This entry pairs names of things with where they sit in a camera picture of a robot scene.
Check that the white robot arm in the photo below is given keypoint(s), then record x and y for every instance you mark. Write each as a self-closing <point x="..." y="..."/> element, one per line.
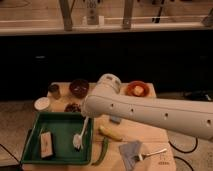
<point x="193" y="118"/>

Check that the dark maroon bowl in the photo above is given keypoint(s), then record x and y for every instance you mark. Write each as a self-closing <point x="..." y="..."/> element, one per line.
<point x="79" y="88"/>

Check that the blue sponge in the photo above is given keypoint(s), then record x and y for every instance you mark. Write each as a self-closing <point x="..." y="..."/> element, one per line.
<point x="115" y="119"/>

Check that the white block with red print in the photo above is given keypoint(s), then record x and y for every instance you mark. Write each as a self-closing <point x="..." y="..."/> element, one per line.
<point x="46" y="144"/>

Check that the silver fork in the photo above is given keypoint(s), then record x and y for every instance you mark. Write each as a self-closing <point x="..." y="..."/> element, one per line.
<point x="141" y="157"/>

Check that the orange bowl with food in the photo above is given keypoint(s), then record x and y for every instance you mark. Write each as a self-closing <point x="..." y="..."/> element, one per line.
<point x="137" y="88"/>

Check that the green chili pepper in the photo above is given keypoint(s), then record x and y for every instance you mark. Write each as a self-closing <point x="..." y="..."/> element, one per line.
<point x="103" y="152"/>

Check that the brown textured food piece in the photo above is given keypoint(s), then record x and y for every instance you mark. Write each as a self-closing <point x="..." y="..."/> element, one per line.
<point x="72" y="108"/>

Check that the grey blue cloth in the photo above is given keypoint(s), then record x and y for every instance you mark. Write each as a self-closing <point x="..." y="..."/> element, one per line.
<point x="127" y="152"/>

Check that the green plastic tray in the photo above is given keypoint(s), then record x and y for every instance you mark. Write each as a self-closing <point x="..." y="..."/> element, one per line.
<point x="63" y="126"/>

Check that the white round container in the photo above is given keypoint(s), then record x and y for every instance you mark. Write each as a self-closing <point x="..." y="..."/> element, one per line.
<point x="42" y="104"/>

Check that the white dish brush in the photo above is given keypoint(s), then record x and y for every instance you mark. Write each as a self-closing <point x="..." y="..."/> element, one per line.
<point x="78" y="138"/>

